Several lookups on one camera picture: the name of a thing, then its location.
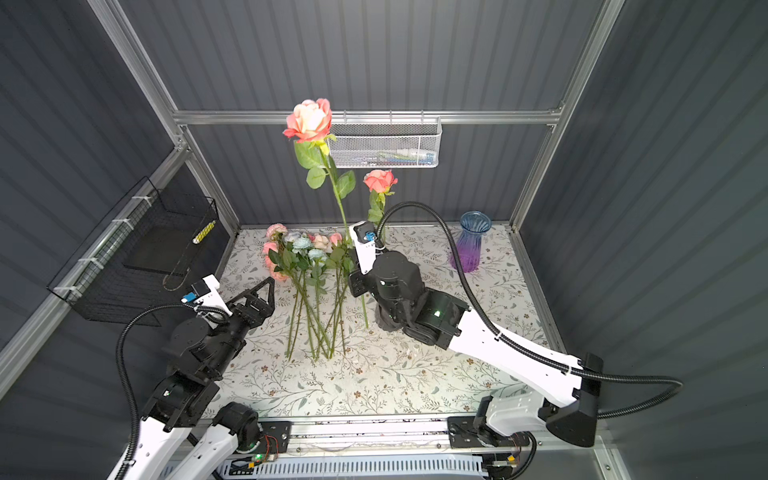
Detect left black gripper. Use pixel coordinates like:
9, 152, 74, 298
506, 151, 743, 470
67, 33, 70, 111
206, 277, 273, 381

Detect pink rose stem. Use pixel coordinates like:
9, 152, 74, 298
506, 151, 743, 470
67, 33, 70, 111
281, 97, 371, 330
364, 169, 398, 227

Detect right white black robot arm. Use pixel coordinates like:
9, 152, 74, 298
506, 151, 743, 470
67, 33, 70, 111
349, 251, 599, 447

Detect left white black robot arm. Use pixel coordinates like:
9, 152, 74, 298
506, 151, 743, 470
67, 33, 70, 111
109, 275, 291, 479

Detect red pink glass vase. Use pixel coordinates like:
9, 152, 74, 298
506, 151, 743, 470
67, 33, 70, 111
375, 304, 407, 332

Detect blue purple glass vase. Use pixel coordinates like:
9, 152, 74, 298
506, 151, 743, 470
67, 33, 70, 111
456, 211, 492, 273

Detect white pink bud spray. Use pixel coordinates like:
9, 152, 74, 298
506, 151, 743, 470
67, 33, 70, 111
308, 234, 345, 359

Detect pale pink flower spray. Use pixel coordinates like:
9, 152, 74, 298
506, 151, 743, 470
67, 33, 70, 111
262, 223, 299, 360

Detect floral patterned table mat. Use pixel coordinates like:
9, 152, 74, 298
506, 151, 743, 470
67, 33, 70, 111
202, 225, 549, 419

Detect yellow green marker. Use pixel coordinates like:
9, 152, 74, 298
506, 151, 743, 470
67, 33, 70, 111
192, 220, 217, 245

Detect pens in white basket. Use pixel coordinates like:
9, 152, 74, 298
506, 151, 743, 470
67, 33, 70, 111
360, 149, 438, 168

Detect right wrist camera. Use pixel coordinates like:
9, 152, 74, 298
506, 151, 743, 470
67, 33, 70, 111
349, 221, 378, 275

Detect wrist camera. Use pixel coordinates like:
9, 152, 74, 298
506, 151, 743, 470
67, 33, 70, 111
181, 275, 232, 317
349, 221, 378, 275

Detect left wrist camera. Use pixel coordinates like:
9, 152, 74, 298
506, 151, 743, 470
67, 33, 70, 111
181, 275, 232, 317

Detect black wire basket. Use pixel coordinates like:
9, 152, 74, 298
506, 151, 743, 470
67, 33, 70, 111
48, 180, 229, 324

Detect white wire mesh basket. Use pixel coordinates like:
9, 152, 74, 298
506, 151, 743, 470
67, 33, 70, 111
330, 114, 443, 169

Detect right black corrugated cable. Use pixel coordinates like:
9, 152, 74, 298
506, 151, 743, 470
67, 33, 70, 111
376, 200, 684, 420

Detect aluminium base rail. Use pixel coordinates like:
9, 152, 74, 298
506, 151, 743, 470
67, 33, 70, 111
259, 412, 536, 459

